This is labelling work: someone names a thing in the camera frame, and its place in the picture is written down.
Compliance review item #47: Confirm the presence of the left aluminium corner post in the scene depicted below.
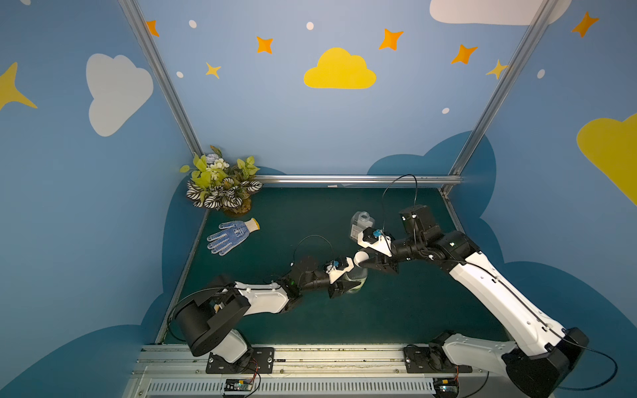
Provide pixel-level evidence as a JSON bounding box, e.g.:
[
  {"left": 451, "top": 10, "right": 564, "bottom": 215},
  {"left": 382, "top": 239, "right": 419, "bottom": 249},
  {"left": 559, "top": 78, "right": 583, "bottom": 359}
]
[{"left": 118, "top": 0, "right": 203, "bottom": 155}]

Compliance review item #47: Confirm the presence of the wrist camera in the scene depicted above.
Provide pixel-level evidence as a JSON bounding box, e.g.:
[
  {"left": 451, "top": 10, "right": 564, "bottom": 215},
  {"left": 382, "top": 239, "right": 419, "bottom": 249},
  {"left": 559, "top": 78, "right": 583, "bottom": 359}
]
[
  {"left": 324, "top": 257, "right": 355, "bottom": 284},
  {"left": 357, "top": 227, "right": 392, "bottom": 257}
]

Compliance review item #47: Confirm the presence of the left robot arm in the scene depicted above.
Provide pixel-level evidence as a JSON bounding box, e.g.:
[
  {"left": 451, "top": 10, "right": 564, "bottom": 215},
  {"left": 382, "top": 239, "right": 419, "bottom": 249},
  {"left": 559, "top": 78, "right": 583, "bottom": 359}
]
[{"left": 169, "top": 257, "right": 368, "bottom": 373}]

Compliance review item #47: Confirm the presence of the aluminium corner post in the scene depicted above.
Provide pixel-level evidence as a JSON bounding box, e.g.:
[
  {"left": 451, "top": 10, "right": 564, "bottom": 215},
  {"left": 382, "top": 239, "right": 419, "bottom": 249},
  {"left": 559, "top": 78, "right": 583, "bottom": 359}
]
[
  {"left": 449, "top": 0, "right": 559, "bottom": 179},
  {"left": 118, "top": 0, "right": 203, "bottom": 155}
]

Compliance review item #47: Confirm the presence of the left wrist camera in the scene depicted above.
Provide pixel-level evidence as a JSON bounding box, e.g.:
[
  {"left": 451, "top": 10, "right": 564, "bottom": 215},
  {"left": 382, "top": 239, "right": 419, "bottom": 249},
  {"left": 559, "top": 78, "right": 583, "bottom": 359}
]
[{"left": 324, "top": 257, "right": 355, "bottom": 284}]

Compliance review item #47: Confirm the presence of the circuit board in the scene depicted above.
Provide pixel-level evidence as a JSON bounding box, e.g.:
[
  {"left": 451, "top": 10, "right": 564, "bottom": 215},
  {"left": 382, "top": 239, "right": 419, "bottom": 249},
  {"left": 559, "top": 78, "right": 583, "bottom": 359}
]
[
  {"left": 433, "top": 378, "right": 459, "bottom": 398},
  {"left": 223, "top": 379, "right": 253, "bottom": 394}
]

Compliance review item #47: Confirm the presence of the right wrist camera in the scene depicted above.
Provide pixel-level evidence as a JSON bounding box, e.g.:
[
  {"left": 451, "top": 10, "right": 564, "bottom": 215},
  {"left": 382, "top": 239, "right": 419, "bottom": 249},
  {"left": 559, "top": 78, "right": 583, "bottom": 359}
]
[{"left": 357, "top": 227, "right": 392, "bottom": 257}]

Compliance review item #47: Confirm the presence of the aluminium front rail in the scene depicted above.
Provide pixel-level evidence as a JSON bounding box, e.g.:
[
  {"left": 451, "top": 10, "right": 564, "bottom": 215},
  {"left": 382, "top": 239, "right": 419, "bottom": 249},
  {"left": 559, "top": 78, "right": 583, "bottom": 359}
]
[{"left": 123, "top": 344, "right": 522, "bottom": 397}]

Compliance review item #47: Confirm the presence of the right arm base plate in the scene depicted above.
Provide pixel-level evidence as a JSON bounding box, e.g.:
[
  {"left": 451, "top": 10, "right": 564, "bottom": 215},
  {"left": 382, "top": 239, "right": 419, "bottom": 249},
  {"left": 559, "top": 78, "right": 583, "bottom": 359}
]
[{"left": 403, "top": 344, "right": 473, "bottom": 374}]

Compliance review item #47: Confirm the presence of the aluminium back rail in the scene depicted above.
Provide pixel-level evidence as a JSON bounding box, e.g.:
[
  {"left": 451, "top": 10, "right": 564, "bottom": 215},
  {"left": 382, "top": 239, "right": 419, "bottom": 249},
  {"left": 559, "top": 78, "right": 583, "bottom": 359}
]
[{"left": 256, "top": 174, "right": 462, "bottom": 186}]

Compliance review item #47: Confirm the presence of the right aluminium corner post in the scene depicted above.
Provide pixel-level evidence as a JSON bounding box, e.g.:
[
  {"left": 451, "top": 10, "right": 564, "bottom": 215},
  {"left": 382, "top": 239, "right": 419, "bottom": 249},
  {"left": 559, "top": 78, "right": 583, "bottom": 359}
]
[{"left": 449, "top": 0, "right": 559, "bottom": 179}]

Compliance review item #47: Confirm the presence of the artificial potted plant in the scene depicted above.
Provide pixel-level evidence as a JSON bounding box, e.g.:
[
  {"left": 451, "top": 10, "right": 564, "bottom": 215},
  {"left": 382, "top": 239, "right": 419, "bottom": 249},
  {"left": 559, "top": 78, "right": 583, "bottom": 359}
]
[{"left": 179, "top": 145, "right": 263, "bottom": 215}]

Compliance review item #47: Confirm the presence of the blue dotted work glove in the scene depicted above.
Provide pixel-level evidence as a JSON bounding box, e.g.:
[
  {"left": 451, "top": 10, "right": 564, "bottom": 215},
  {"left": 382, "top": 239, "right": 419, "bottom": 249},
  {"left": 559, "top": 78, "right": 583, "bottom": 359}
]
[{"left": 207, "top": 218, "right": 260, "bottom": 256}]

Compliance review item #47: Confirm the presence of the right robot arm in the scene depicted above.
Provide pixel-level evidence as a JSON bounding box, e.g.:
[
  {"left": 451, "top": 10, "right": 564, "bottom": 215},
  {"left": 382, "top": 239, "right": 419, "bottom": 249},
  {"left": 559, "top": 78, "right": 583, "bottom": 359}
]
[{"left": 354, "top": 205, "right": 589, "bottom": 397}]

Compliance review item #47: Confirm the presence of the square clear bottle white label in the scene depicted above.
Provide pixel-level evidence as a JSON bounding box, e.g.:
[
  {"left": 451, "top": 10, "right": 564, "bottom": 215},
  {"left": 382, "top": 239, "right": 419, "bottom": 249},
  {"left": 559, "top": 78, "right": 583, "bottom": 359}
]
[{"left": 350, "top": 212, "right": 375, "bottom": 242}]

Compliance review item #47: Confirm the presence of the aluminium rail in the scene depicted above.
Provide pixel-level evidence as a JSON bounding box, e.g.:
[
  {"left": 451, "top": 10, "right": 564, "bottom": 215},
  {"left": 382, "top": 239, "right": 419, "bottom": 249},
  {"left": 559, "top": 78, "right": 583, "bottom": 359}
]
[
  {"left": 256, "top": 174, "right": 462, "bottom": 186},
  {"left": 123, "top": 344, "right": 522, "bottom": 397}
]

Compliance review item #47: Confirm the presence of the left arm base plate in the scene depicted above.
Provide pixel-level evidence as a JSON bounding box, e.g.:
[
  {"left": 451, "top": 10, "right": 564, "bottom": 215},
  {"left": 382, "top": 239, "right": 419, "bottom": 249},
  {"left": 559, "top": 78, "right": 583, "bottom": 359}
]
[{"left": 206, "top": 347, "right": 275, "bottom": 375}]

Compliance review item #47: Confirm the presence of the white cap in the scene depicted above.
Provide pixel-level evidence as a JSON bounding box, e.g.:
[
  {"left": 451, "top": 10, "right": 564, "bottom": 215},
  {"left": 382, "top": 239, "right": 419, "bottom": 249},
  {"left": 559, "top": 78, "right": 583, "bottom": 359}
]
[{"left": 353, "top": 250, "right": 370, "bottom": 267}]

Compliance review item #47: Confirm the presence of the right circuit board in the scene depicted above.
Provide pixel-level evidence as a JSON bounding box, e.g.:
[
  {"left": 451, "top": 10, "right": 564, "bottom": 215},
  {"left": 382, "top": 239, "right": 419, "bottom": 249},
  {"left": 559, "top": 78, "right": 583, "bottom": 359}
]
[{"left": 433, "top": 378, "right": 459, "bottom": 398}]

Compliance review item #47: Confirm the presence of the round clear bottle green label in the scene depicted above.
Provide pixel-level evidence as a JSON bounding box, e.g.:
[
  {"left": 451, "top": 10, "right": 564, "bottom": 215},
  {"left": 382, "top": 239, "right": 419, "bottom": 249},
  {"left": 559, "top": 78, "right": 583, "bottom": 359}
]
[{"left": 346, "top": 267, "right": 368, "bottom": 294}]

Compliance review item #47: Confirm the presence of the left circuit board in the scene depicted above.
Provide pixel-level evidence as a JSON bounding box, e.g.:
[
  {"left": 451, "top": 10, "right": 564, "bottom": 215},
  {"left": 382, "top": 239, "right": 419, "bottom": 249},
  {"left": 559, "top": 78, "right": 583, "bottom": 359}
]
[{"left": 223, "top": 379, "right": 253, "bottom": 394}]

